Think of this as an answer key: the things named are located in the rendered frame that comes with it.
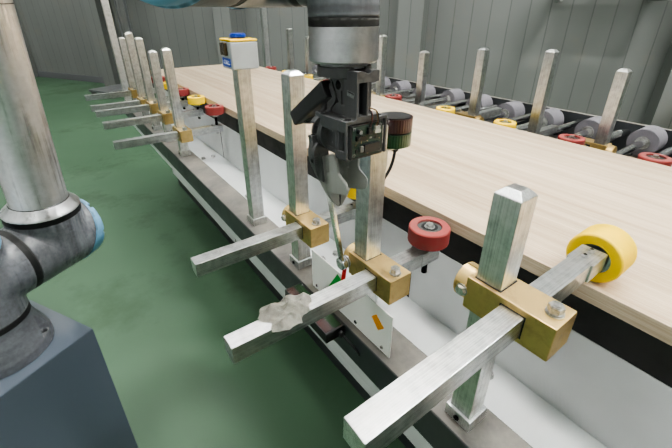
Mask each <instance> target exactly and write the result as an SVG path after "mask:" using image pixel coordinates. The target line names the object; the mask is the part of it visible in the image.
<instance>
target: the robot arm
mask: <svg viewBox="0 0 672 448"><path fill-rule="evenodd" d="M140 1H143V2H145V3H148V4H151V5H154V6H157V7H161V8H168V9H178V8H184V7H228V8H231V9H237V10H242V9H247V8H271V7H307V11H308V34H309V60H310V61H311V62H312V63H315V64H318V65H317V75H318V76H320V77H325V78H330V79H329V80H323V81H320V82H319V83H318V84H317V85H316V86H315V87H314V88H313V89H312V90H311V91H310V92H309V93H308V94H307V95H306V96H305V97H304V98H303V99H302V100H301V101H300V102H299V103H298V104H297V105H296V106H295V107H294V108H293V109H292V110H291V111H290V115H291V118H292V120H293V123H294V125H300V124H312V123H313V124H312V129H311V134H309V135H308V138H309V147H308V156H309V161H310V164H311V166H312V168H313V170H314V172H315V174H316V177H317V178H318V180H319V181H320V183H321V185H322V187H323V189H324V191H325V193H326V194H327V196H328V197H329V199H330V200H331V201H332V202H333V203H334V204H335V205H336V206H340V205H342V204H343V202H344V201H345V199H346V197H347V195H348V193H349V191H350V188H353V189H365V188H366V187H367V185H368V179H367V177H366V175H365V174H364V173H363V172H362V170H361V169H360V166H359V158H363V157H367V156H371V155H374V154H378V153H381V152H382V151H383V152H385V151H386V135H387V115H386V114H383V113H379V112H378V111H377V110H376V109H374V108H371V91H372V82H375V81H379V77H380V70H378V69H371V63H375V62H376V61H377V60H378V55H379V29H380V26H379V20H380V17H379V16H380V0H140ZM371 109H373V110H375V111H376V112H375V111H372V110H371ZM383 125H384V127H383ZM382 138H383V143H382ZM329 151H331V152H333V153H335V154H333V153H332V154H329ZM0 185H1V188H2V191H3V193H4V196H5V199H6V201H7V204H6V205H5V206H4V207H3V208H2V209H1V211H0V219H1V221H2V224H3V228H1V229H0V380H1V379H3V378H5V377H8V376H10V375H12V374H14V373H15V372H17V371H19V370H21V369H22V368H24V367H25V366H27V365H28V364H30V363H31V362H32V361H34V360H35V359H36V358H37V357H39V356H40V355H41V354H42V353H43V352H44V351H45V349H46V348H47V347H48V346H49V344H50V343H51V341H52V339H53V336H54V327H53V325H52V323H51V321H50V319H49V318H48V317H47V316H46V315H45V314H43V313H42V312H40V311H39V310H38V309H36V308H35V307H33V306H32V305H31V304H30V302H29V300H28V297H27V293H29V292H30V291H32V290H34V289H35V288H37V287H39V286H40V285H42V284H43V283H45V282H47V281H48V280H50V279H52V278H53V277H55V276H56V275H58V274H60V273H61V272H63V271H64V270H66V269H68V268H69V267H71V266H73V265H74V264H76V263H77V262H79V261H81V260H83V259H85V258H87V257H88V256H89V255H90V254H91V253H92V252H94V251H95V250H96V249H98V248H99V247H100V246H101V244H102V242H103V240H104V234H105V233H104V231H103V230H104V226H103V222H102V220H101V218H100V216H99V214H98V213H97V211H96V210H95V209H94V208H93V207H89V205H90V204H89V203H88V202H86V201H85V200H83V199H80V198H79V197H78V196H77V195H76V194H73V193H71V192H69V191H67V189H66V185H65V182H64V178H63V175H62V171H61V168H60V164H59V161H58V157H57V154H56V150H55V147H54V143H53V140H52V136H51V133H50V129H49V126H48V122H47V119H46V115H45V112H44V108H43V104H42V101H41V97H40V94H39V90H38V87H37V83H36V80H35V76H34V73H33V69H32V66H31V62H30V59H29V55H28V52H27V48H26V45H25V41H24V38H23V34H22V31H21V27H20V24H19V20H18V17H17V13H16V9H15V6H14V2H13V0H0Z"/></svg>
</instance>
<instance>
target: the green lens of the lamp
mask: <svg viewBox="0 0 672 448"><path fill-rule="evenodd" d="M411 137H412V131H411V132H410V133H409V134H407V135H401V136H391V135H388V139H387V148H388V149H403V148H407V147H409V146H410V145H411Z"/></svg>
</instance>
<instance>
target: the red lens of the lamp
mask: <svg viewBox="0 0 672 448"><path fill-rule="evenodd" d="M410 115H411V114H410ZM387 125H388V134H406V133H409V132H411V131H412V126H413V116H412V115H411V119H407V120H398V121H397V120H387Z"/></svg>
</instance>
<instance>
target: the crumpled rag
mask: <svg viewBox="0 0 672 448"><path fill-rule="evenodd" d="M311 302H312V300H311V297H310V295H309V294H306V293H304V292H302V293H301V294H299V295H286V296H285V297H284V298H283V299H282V300H281V301H280V302H278V303H275V302H274V303H270V304H269V305H266V306H264V307H262V308H260V310H259V313H260V314H259V317H258V318H257V319H259V320H260V322H271V323H272V326H271V330H272V332H278V331H279V332H280V331H282V330H283V331H284V330H286V331H287V330H290V329H291V328H292V327H293V326H295V325H297V324H299V323H302V319H301V318H302V316H304V315H303V314H306V313H307V312H308V311H309V310H310V308H309V305H310V304H311Z"/></svg>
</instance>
